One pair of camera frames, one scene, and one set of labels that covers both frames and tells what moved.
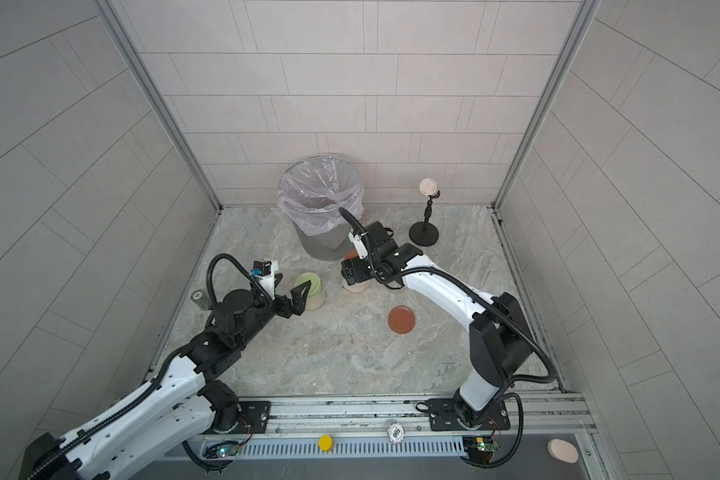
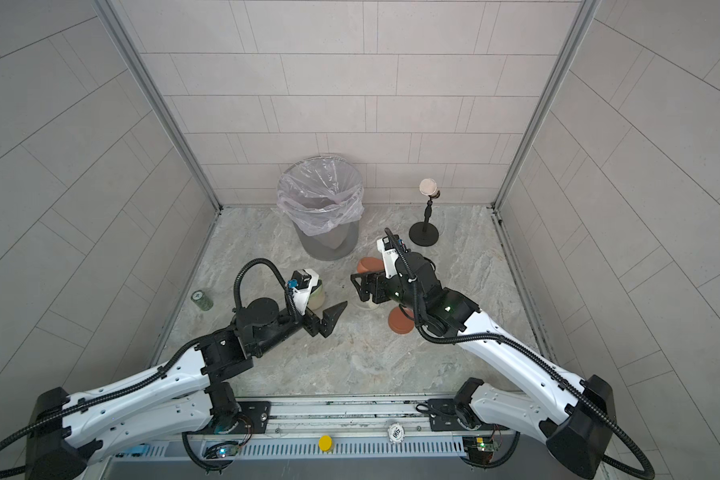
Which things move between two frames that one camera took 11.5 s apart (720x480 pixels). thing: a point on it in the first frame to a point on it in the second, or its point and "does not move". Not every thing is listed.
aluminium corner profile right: x=562 y=69 does not move
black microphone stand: x=424 y=233 does not move
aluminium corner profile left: x=117 y=27 does not move
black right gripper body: x=367 y=268 to x=389 y=288
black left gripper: x=297 y=306 to x=324 y=326
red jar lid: x=401 y=320 does not move
